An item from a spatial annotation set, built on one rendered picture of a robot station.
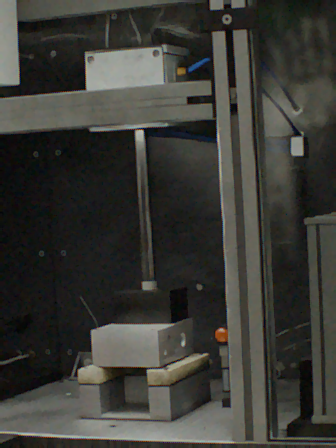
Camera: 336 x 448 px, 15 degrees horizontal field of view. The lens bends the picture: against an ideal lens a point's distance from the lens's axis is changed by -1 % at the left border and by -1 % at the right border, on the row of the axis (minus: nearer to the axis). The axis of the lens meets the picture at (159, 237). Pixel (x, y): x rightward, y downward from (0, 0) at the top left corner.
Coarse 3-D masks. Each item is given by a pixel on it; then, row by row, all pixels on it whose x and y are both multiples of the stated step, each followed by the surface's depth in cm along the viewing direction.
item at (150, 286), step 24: (144, 144) 174; (144, 168) 174; (144, 192) 174; (144, 216) 174; (144, 240) 175; (144, 264) 175; (144, 288) 175; (168, 288) 175; (120, 312) 174; (144, 312) 173; (168, 312) 172
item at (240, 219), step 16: (224, 0) 147; (240, 160) 148; (240, 176) 148; (240, 192) 148; (240, 208) 148; (240, 224) 148; (240, 240) 148; (240, 256) 148; (240, 272) 149; (240, 288) 149; (240, 304) 149
